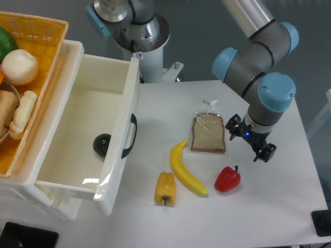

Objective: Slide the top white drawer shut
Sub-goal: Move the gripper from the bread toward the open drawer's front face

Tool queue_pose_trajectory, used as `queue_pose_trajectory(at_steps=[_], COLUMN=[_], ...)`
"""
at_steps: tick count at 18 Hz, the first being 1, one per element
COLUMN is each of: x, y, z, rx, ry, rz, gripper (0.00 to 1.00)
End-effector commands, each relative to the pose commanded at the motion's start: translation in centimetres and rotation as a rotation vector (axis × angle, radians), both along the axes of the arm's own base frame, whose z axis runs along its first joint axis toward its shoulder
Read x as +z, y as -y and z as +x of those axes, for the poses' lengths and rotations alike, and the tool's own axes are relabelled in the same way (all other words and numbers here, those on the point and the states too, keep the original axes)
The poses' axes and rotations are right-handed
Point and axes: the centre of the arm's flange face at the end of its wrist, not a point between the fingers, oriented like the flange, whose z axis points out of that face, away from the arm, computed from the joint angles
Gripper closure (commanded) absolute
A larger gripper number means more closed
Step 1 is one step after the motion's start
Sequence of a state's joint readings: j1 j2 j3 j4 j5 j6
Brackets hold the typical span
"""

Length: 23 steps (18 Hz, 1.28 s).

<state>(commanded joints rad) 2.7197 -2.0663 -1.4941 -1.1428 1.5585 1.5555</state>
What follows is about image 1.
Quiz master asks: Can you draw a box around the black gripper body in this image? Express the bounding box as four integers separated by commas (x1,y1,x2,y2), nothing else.
238,121,268,152

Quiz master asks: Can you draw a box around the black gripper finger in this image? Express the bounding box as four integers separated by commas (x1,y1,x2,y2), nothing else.
225,114,242,141
252,143,277,163

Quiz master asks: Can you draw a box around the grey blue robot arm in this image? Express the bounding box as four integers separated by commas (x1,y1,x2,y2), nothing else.
85,1,299,162

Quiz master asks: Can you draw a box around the white open top drawer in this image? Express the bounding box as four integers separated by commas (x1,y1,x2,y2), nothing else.
36,55,140,215

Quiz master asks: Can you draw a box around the white plastic drawer cabinet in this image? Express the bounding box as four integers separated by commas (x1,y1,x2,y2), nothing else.
1,40,84,219

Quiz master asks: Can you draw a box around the bagged bread slice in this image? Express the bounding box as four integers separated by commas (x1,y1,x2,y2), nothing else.
190,100,227,154

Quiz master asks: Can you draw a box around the red toy bell pepper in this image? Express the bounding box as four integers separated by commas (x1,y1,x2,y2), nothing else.
214,165,241,193

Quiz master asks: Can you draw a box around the yellow toy banana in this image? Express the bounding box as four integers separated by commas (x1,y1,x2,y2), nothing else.
170,140,208,197

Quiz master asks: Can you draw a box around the black device bottom right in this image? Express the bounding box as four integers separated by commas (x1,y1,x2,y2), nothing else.
311,210,330,237

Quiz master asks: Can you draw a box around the black device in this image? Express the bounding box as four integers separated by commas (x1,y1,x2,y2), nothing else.
311,210,330,237
1,222,59,248

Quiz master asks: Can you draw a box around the yellow toy bell pepper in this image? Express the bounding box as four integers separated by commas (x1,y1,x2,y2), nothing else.
154,172,176,206

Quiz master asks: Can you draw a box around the beige peanut-shaped bread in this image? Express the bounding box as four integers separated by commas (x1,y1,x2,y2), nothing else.
9,90,37,140

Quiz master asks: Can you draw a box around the yellow wicker basket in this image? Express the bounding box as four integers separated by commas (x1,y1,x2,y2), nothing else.
1,11,68,178

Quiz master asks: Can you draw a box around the white round bun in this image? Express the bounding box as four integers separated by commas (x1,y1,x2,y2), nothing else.
2,49,39,86

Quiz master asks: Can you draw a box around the tan bread roll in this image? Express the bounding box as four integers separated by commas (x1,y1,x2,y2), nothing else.
0,90,19,138

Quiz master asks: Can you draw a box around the metal bowl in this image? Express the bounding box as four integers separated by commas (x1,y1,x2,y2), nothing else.
1,81,20,143

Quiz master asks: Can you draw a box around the green toy pepper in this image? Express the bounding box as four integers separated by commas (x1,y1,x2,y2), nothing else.
0,26,18,63

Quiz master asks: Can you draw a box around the black device bottom left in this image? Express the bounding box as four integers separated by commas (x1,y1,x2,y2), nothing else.
1,222,59,248

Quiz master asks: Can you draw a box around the dark blue drawer handle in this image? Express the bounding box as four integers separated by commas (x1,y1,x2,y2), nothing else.
121,113,138,159

